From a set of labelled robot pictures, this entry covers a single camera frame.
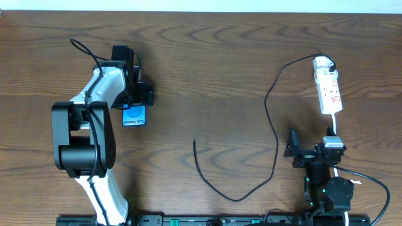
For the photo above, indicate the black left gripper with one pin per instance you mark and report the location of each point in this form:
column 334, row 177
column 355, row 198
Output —
column 138, row 98

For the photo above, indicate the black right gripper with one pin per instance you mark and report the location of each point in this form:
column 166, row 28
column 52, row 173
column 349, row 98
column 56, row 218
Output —
column 309, row 157

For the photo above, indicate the blue Galaxy smartphone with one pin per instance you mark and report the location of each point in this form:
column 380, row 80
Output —
column 134, row 116

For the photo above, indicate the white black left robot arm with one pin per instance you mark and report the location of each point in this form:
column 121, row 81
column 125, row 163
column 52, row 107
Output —
column 83, row 138

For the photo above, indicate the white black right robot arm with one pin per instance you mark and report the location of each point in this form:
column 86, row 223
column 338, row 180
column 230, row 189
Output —
column 328, row 195

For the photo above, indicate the white USB charger adapter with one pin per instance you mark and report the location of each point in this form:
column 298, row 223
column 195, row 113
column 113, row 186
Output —
column 322, row 64

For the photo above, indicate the white power strip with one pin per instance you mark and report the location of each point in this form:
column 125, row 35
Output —
column 328, row 91

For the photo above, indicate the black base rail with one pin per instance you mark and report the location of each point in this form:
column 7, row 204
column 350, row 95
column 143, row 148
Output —
column 276, row 219

